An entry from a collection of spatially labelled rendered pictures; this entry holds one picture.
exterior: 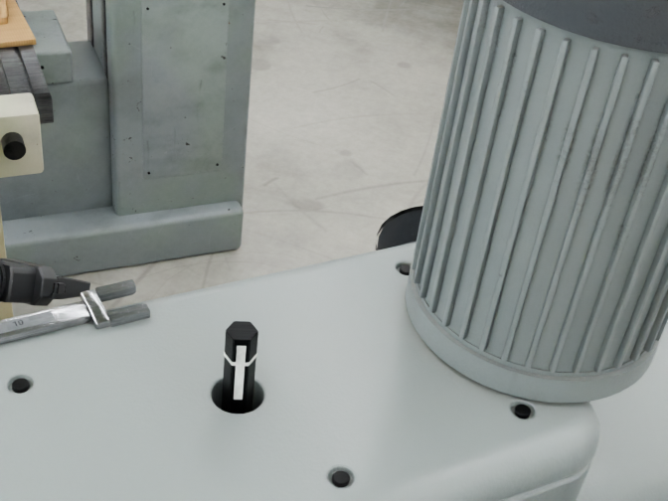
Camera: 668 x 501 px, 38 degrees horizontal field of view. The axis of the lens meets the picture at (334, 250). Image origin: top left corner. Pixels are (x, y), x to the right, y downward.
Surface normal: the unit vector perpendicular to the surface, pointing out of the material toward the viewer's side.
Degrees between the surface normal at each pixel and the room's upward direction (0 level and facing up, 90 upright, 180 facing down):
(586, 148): 90
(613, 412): 0
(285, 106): 0
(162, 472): 0
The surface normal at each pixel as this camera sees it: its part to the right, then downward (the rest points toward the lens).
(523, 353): -0.27, 0.56
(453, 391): 0.11, -0.79
